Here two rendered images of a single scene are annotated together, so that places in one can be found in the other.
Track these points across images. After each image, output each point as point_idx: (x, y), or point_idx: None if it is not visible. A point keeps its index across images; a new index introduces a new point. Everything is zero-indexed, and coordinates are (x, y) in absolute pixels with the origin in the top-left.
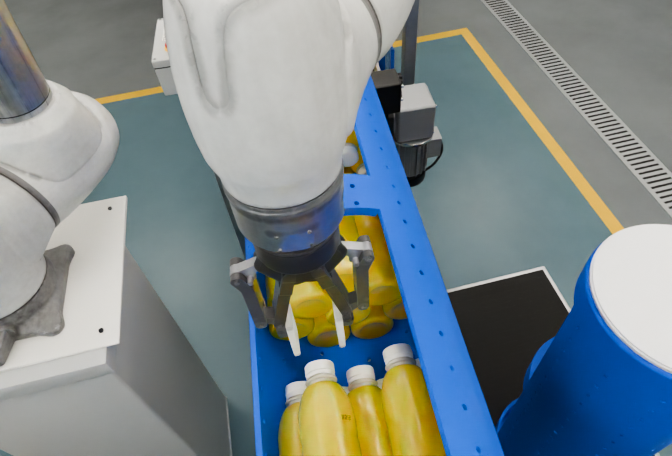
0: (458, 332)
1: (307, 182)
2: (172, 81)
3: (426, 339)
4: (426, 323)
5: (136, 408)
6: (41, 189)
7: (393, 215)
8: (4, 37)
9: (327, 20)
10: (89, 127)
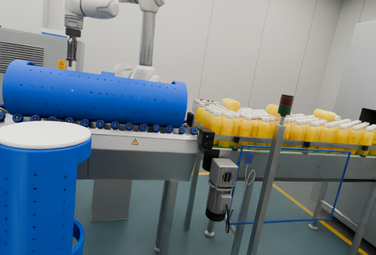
0: (61, 83)
1: (64, 10)
2: (193, 107)
3: (59, 70)
4: (63, 71)
5: None
6: (131, 76)
7: (98, 76)
8: (143, 48)
9: None
10: (145, 75)
